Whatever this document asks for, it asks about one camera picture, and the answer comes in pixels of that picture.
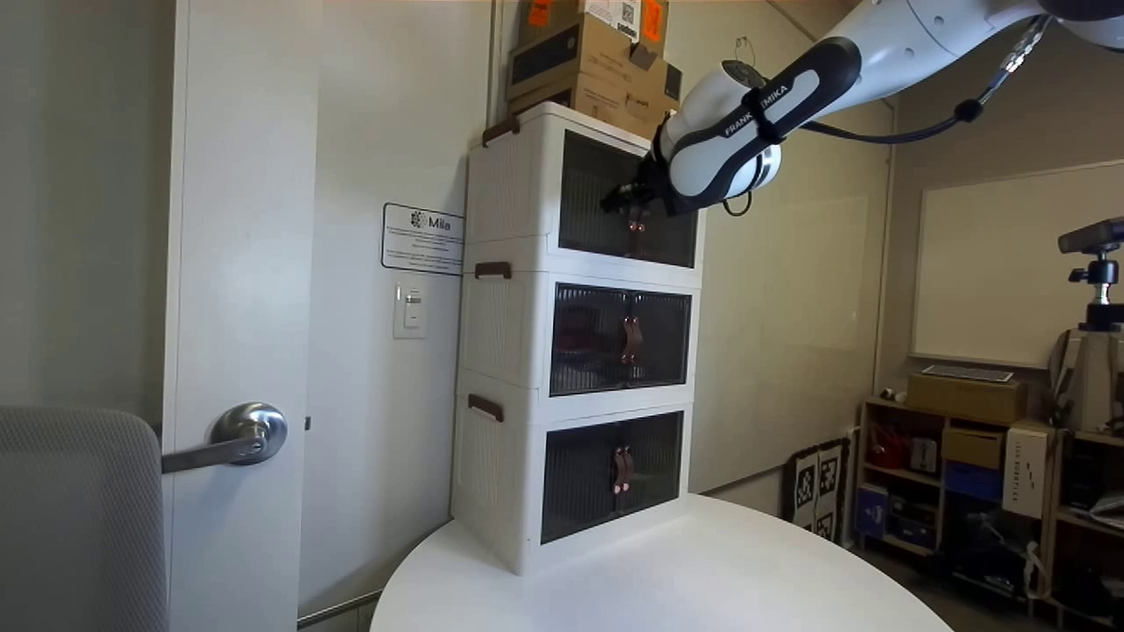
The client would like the white framed glass door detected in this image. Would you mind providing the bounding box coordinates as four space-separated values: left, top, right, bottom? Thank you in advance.
0 0 315 632

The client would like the black white calibration board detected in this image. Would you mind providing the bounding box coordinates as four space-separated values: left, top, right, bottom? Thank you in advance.
779 437 853 544

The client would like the white light switch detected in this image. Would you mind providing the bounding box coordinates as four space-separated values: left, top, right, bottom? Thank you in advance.
389 286 432 343

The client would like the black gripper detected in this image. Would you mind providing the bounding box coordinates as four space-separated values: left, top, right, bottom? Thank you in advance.
601 153 682 221

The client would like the camera on tripod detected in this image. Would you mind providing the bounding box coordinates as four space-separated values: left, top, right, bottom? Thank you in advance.
1049 213 1124 441

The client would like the wooden storage shelf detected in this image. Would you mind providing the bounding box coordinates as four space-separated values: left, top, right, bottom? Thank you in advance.
853 397 1065 593

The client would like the silver door lever handle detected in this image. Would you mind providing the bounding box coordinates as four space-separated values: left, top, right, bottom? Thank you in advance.
156 402 292 479

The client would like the grey office chair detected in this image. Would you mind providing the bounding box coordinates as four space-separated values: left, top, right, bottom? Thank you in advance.
0 402 169 632

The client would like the dark wooden shelf unit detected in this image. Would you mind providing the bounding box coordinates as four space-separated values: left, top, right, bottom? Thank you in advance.
1049 429 1124 625

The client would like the tinted ribbed cabinet door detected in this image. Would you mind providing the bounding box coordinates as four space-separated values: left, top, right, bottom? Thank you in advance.
630 291 695 390
549 281 635 402
639 174 701 270
559 127 645 264
618 407 689 519
536 419 626 547

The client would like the blue storage bin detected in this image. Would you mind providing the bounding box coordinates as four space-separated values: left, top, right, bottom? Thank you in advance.
940 465 1009 510

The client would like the large brown cardboard box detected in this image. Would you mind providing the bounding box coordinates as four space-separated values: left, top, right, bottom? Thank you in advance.
503 11 689 148

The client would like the white appliance box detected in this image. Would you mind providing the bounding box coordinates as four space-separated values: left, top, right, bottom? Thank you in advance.
1002 422 1056 522

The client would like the white stacked storage cabinet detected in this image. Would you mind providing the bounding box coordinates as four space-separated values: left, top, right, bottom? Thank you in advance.
448 100 707 579

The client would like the cardboard box with orange labels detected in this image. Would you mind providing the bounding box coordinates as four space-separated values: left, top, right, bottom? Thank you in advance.
514 0 674 67

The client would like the flat cardboard box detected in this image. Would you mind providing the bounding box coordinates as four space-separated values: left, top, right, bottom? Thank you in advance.
902 361 1037 429

